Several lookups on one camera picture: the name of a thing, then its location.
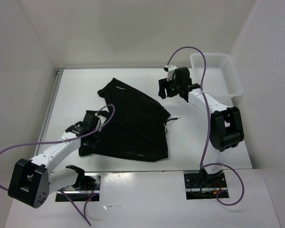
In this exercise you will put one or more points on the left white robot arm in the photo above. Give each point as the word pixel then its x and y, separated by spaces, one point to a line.
pixel 34 179

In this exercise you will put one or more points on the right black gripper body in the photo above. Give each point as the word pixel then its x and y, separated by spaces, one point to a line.
pixel 172 87

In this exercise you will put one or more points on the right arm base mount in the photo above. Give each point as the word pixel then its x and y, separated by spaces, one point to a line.
pixel 196 188

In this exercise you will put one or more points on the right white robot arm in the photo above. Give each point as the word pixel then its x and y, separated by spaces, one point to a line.
pixel 225 130

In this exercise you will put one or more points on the black shorts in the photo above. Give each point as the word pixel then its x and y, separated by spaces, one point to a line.
pixel 137 129

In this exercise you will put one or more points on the white plastic basket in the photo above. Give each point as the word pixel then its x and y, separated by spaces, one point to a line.
pixel 217 73

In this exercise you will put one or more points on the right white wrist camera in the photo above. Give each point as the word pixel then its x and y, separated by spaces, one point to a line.
pixel 170 70

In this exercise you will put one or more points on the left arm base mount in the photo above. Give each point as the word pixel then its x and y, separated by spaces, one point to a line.
pixel 85 187

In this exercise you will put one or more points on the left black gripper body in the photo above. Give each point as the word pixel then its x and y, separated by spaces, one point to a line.
pixel 93 140

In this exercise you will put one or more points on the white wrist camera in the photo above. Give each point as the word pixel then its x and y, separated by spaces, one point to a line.
pixel 170 70
pixel 102 116

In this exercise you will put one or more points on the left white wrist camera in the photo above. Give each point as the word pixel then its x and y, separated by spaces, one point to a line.
pixel 102 116

